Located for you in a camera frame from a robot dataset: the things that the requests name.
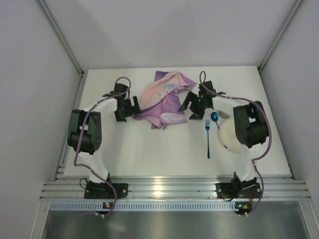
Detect purple printed placemat cloth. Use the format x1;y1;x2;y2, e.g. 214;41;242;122
133;71;196;130

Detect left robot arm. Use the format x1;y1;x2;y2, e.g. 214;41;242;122
67;83;140;184

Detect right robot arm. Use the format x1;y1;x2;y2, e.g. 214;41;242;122
178;81;272;183

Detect blue metal fork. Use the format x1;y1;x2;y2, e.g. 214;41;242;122
205;119;210;159

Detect blue metal spoon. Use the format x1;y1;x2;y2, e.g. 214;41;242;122
211;112;220;129

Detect small beige cup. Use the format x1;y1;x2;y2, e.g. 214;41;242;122
218;111;231;119

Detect cream round plate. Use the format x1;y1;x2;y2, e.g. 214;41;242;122
219;118;241;153

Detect left aluminium frame post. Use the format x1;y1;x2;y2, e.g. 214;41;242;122
37;0;85;75

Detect aluminium frame post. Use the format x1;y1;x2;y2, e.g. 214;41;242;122
37;0;85;75
258;0;306;73

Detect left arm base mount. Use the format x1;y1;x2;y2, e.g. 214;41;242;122
79;178;129;199

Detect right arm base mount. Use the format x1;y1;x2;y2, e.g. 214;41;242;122
216;183;261;201

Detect perforated cable duct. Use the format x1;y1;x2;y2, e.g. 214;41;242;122
50;201;251;212

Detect aluminium mounting rail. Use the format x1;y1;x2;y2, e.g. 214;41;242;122
40;176;311;201

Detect right aluminium frame post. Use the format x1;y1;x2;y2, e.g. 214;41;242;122
258;0;306;73

